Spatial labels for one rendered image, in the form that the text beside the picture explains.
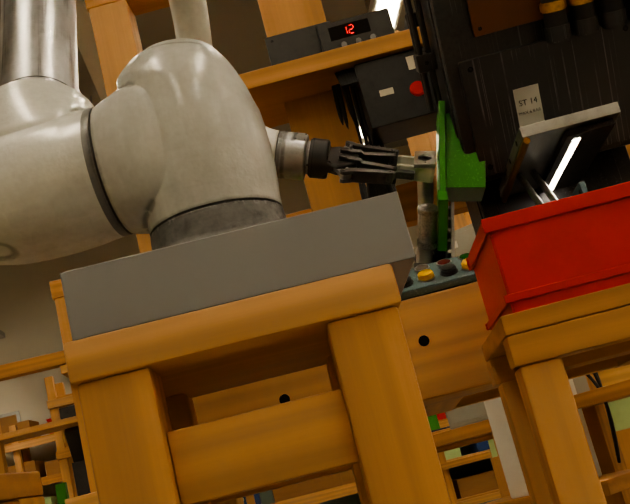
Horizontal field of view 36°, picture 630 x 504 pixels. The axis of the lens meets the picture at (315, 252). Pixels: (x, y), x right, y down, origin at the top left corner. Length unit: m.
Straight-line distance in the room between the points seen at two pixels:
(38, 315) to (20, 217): 11.10
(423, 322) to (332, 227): 0.53
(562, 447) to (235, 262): 0.43
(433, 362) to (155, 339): 0.60
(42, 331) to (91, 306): 11.21
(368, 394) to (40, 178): 0.44
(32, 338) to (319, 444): 11.29
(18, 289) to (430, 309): 11.02
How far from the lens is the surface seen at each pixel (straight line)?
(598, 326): 1.15
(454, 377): 1.44
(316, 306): 0.93
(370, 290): 0.93
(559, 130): 1.61
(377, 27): 2.16
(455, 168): 1.76
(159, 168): 1.07
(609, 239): 1.20
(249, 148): 1.08
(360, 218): 0.95
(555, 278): 1.18
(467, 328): 1.45
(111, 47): 2.34
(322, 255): 0.94
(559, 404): 1.14
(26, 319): 12.24
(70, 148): 1.11
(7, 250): 1.16
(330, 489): 8.59
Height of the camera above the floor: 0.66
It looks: 14 degrees up
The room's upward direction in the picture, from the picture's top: 14 degrees counter-clockwise
